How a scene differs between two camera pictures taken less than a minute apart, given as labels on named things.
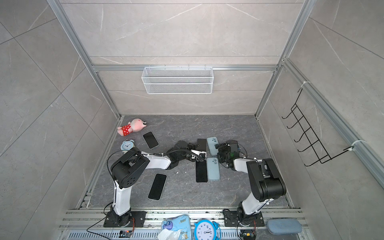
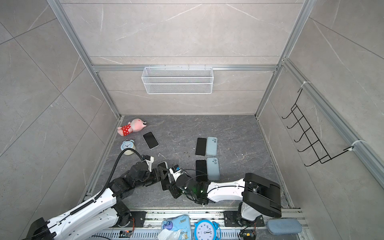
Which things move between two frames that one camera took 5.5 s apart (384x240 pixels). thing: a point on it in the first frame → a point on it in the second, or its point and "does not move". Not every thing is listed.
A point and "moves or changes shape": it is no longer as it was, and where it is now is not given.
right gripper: (222, 146) → (173, 189)
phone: (201, 144) does not move
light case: (211, 142) does not move
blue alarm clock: (206, 229) does not move
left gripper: (193, 159) → (154, 171)
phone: (201, 171) does not move
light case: (213, 169) does not move
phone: (156, 191) moves or changes shape
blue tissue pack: (182, 222) does not move
